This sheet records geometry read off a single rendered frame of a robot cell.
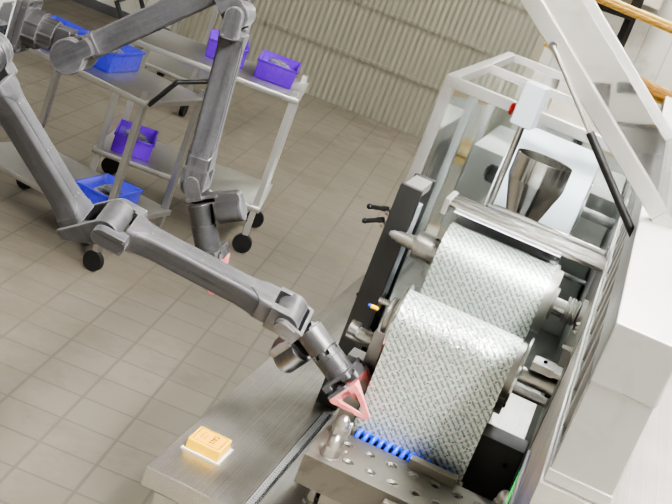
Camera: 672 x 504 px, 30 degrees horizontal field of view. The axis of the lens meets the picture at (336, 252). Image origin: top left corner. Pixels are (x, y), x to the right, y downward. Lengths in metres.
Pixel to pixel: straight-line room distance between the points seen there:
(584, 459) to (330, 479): 0.86
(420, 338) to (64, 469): 1.92
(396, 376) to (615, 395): 0.97
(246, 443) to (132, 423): 1.93
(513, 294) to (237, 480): 0.67
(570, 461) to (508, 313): 1.09
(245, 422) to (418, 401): 0.41
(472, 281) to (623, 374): 1.13
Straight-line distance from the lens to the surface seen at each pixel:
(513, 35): 10.98
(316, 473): 2.31
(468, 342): 2.38
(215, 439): 2.47
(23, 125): 2.38
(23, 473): 4.00
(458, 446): 2.44
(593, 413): 1.51
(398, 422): 2.45
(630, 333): 1.47
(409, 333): 2.39
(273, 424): 2.67
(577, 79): 2.12
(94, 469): 4.12
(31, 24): 2.84
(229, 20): 2.68
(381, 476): 2.33
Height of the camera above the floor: 2.03
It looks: 17 degrees down
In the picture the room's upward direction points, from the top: 21 degrees clockwise
